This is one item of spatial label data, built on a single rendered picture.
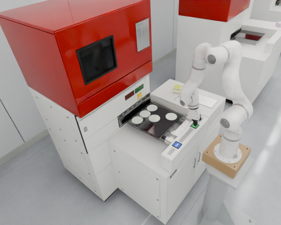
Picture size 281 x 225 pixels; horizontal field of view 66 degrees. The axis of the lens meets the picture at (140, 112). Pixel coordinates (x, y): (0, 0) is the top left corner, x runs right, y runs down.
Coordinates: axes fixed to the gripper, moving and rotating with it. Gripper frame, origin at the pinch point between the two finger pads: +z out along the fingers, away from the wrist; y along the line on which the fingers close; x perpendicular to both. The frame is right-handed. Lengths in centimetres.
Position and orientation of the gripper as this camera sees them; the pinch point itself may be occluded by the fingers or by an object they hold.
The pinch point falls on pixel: (195, 122)
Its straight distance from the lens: 177.1
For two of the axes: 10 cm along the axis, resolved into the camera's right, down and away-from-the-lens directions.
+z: 2.2, 8.4, 5.0
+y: 7.3, 2.0, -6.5
